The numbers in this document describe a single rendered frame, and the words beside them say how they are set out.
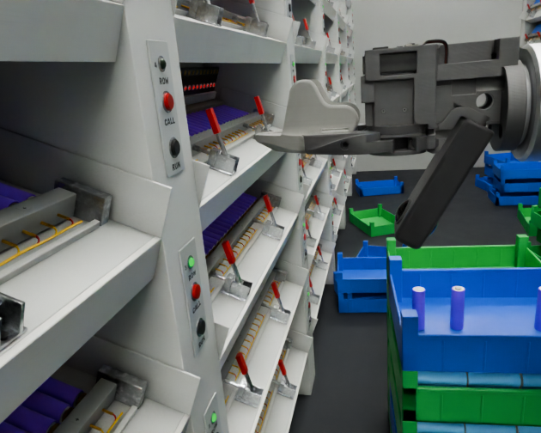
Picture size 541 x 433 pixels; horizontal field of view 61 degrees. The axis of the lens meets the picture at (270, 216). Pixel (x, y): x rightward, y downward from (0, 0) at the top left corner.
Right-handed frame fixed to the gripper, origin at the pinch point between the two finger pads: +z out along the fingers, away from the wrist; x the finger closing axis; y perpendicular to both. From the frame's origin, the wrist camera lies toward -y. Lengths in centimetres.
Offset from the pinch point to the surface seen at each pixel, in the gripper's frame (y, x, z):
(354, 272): -71, -130, 2
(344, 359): -79, -84, 2
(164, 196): -3.4, 4.5, 9.0
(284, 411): -65, -42, 12
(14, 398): -10.7, 22.4, 11.2
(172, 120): 2.7, -1.0, 9.8
